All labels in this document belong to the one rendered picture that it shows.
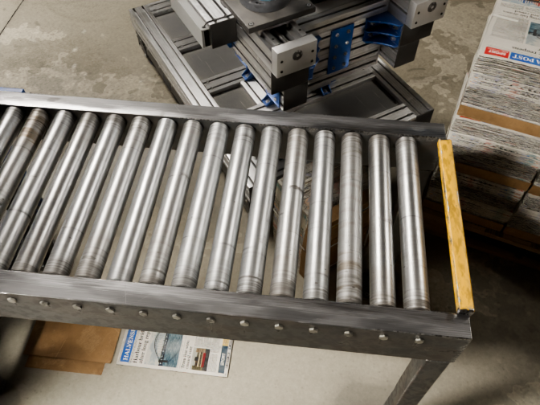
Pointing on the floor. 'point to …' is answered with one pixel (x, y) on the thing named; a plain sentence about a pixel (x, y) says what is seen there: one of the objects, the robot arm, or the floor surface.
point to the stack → (522, 42)
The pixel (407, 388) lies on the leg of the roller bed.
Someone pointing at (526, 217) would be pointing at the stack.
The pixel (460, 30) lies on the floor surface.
